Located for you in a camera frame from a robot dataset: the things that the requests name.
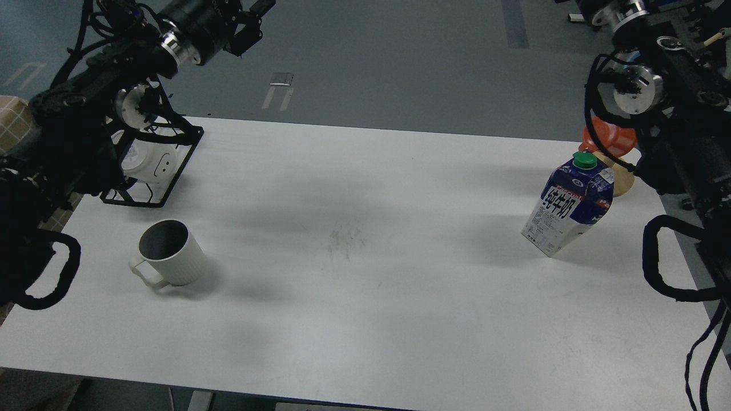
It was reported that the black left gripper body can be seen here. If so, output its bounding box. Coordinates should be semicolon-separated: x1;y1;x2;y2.
163;1;263;65

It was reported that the white ribbed mug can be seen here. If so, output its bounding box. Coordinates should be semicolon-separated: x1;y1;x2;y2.
128;219;208;289

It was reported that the blue white milk carton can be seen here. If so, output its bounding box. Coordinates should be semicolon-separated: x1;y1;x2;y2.
520;151;614;257

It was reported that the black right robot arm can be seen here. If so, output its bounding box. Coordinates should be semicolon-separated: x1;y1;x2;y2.
577;1;730;410

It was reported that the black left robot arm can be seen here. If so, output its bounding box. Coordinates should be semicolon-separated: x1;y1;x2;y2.
1;1;276;311

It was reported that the white cup on rack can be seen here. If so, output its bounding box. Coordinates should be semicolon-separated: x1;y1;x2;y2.
121;139;178;184

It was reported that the orange plastic cup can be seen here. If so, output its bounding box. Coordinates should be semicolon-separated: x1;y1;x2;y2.
578;115;637;158

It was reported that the wooden cup stand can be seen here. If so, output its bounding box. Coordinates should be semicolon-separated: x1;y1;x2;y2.
593;151;635;198

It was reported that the checkered beige cloth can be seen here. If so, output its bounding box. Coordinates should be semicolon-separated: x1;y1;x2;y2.
0;95;81;326

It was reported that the black wire cup rack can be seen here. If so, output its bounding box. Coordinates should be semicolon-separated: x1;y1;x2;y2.
99;80;204;208

